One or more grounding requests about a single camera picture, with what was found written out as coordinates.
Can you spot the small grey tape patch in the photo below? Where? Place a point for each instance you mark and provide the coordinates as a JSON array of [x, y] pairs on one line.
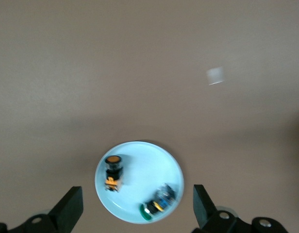
[[215, 75]]

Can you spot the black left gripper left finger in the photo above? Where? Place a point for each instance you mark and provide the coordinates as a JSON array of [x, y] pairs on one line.
[[67, 208]]

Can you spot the orange push-button switch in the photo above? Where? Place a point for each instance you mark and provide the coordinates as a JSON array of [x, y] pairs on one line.
[[113, 170]]

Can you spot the green push-button switch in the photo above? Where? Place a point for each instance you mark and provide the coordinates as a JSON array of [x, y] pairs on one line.
[[161, 199]]

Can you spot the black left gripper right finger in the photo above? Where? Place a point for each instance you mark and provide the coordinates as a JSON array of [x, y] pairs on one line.
[[205, 208]]

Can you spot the light blue round plate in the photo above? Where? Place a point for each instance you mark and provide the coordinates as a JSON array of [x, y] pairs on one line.
[[139, 174]]

